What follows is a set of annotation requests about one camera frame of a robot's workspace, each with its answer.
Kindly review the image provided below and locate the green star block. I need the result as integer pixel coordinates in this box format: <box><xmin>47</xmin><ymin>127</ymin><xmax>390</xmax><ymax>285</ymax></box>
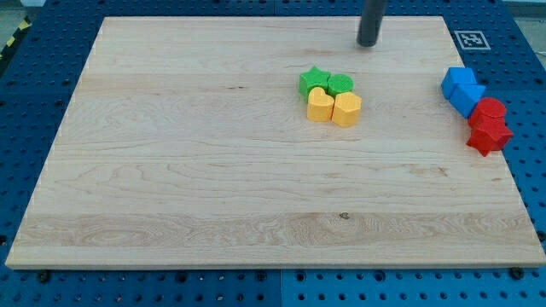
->
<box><xmin>299</xmin><ymin>67</ymin><xmax>331</xmax><ymax>101</ymax></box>

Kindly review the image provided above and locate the red star block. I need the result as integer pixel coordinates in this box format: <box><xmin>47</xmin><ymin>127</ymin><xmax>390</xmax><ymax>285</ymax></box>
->
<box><xmin>466</xmin><ymin>119</ymin><xmax>514</xmax><ymax>157</ymax></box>

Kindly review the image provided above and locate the yellow heart block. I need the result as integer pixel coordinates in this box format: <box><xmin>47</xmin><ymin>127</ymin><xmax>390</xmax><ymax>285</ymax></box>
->
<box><xmin>307</xmin><ymin>87</ymin><xmax>334</xmax><ymax>122</ymax></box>

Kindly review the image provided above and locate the light wooden board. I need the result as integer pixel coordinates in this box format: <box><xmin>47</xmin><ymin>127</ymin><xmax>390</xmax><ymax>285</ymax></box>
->
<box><xmin>6</xmin><ymin>16</ymin><xmax>545</xmax><ymax>270</ymax></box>

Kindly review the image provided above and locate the yellow pentagon block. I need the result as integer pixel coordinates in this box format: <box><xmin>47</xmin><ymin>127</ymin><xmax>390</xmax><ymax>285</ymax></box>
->
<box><xmin>332</xmin><ymin>92</ymin><xmax>362</xmax><ymax>127</ymax></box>

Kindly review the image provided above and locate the green cylinder block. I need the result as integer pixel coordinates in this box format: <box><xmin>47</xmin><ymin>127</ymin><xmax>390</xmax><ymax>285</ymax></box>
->
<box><xmin>327</xmin><ymin>74</ymin><xmax>354</xmax><ymax>97</ymax></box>

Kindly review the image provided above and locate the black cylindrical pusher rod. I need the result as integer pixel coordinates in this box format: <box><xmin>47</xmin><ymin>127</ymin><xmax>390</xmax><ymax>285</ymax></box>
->
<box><xmin>357</xmin><ymin>0</ymin><xmax>387</xmax><ymax>48</ymax></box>

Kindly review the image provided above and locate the blue cube block rear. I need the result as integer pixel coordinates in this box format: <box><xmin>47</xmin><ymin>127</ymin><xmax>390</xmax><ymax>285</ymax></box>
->
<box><xmin>441</xmin><ymin>67</ymin><xmax>477</xmax><ymax>100</ymax></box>

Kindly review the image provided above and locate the blue cube block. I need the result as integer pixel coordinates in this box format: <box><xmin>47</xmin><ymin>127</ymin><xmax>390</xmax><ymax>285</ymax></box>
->
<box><xmin>441</xmin><ymin>67</ymin><xmax>477</xmax><ymax>100</ymax></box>
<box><xmin>449</xmin><ymin>84</ymin><xmax>486</xmax><ymax>119</ymax></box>

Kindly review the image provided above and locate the blue cube block front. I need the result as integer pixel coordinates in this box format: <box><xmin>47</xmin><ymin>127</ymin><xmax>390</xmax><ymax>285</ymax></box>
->
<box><xmin>449</xmin><ymin>84</ymin><xmax>486</xmax><ymax>119</ymax></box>

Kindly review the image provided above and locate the red cylinder block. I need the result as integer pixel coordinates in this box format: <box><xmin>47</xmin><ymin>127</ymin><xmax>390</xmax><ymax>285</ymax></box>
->
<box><xmin>468</xmin><ymin>97</ymin><xmax>507</xmax><ymax>128</ymax></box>

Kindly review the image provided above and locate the white fiducial marker tag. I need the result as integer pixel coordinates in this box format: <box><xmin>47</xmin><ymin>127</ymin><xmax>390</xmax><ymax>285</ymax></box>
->
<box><xmin>454</xmin><ymin>30</ymin><xmax>491</xmax><ymax>50</ymax></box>

